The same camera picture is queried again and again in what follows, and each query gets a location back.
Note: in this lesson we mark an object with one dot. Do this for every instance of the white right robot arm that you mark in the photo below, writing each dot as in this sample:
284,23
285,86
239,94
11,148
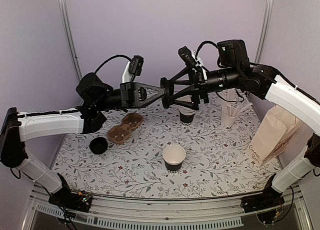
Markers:
195,82

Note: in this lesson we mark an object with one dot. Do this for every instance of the single black paper cup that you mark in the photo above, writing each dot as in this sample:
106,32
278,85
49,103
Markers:
173,156

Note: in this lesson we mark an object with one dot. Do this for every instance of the paper takeout bag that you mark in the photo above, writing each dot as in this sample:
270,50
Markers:
275,132

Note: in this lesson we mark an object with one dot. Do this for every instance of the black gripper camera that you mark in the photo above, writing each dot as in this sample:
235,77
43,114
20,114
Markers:
132,69
191,61

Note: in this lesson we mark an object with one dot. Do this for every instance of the stack of black cup lids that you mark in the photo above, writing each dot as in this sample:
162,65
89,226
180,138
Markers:
98,145

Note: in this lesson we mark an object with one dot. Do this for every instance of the brown cardboard cup carrier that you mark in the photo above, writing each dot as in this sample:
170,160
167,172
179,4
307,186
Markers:
121,133

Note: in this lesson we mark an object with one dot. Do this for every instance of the white cup with straws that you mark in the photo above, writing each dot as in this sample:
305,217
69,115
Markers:
232,104

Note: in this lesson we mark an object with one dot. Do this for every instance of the black right gripper camera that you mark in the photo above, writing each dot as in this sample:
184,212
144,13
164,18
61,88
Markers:
191,61

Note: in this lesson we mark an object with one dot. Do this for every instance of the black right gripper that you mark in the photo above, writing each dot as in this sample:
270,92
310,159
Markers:
198,87

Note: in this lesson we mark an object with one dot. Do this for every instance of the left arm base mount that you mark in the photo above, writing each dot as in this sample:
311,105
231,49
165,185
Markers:
65,198

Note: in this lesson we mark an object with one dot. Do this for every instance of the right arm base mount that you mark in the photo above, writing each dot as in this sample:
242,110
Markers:
266,199

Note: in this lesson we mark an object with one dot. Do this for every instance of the floral tablecloth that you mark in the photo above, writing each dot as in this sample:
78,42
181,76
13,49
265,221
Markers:
216,162

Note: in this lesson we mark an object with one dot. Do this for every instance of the stack of black paper cups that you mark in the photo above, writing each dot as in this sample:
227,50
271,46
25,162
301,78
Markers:
186,115

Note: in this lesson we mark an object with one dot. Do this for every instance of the black left gripper camera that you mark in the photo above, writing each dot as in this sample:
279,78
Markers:
132,69

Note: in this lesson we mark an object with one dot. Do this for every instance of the single black cup lid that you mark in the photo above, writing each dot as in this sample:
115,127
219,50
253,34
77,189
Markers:
168,87

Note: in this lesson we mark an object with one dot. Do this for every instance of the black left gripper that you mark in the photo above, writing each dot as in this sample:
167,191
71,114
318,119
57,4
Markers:
129,96

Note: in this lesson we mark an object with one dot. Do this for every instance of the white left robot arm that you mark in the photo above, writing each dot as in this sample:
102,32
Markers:
19,127

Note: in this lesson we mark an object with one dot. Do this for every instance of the aluminium front rail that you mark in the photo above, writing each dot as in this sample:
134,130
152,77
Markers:
113,212

